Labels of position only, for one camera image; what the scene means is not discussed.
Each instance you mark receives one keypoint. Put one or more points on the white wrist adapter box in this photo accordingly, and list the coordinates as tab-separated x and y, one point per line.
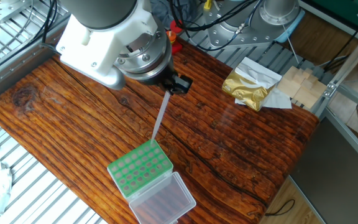
95	46

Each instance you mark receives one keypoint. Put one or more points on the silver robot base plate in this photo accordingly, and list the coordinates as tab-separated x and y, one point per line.
225	34

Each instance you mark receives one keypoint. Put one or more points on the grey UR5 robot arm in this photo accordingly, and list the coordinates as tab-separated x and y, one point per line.
278	12

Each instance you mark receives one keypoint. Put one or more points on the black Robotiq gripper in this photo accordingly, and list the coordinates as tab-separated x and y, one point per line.
157	79

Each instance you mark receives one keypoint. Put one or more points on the aluminium frame post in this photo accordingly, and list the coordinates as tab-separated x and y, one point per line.
350	68

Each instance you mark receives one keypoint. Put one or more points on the grey flat panel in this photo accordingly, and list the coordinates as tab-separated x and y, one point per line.
337	180

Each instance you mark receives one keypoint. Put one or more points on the perforated aluminium plate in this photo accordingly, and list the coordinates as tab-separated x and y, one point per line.
8	9

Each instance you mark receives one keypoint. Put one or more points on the clear large pipette tip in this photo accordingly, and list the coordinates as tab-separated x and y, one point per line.
160	118

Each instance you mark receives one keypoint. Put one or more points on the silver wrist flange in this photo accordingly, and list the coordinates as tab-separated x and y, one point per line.
148	56

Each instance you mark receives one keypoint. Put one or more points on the green pipette tip rack box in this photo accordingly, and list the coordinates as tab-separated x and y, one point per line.
138	168

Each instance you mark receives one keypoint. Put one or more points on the clear plastic box lid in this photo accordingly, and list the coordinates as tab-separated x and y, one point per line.
163	202

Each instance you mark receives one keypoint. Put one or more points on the wooden block puzzle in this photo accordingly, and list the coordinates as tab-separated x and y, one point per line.
303	90

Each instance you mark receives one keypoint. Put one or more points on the gold tissue pack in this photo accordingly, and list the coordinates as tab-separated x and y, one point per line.
244	90

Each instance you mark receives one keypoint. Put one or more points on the glossy wood-grain board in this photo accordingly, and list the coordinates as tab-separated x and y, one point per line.
197	140

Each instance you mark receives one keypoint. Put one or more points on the grey crumpled cloth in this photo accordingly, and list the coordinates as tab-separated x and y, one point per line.
163	9

